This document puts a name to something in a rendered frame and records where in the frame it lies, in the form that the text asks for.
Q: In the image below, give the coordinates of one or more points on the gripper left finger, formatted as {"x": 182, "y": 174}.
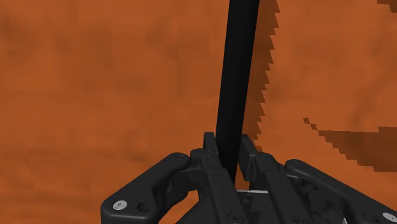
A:
{"x": 161, "y": 186}

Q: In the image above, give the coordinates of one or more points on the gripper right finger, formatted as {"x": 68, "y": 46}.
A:
{"x": 279, "y": 186}

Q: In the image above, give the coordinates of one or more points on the long black stick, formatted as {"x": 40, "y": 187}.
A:
{"x": 236, "y": 77}

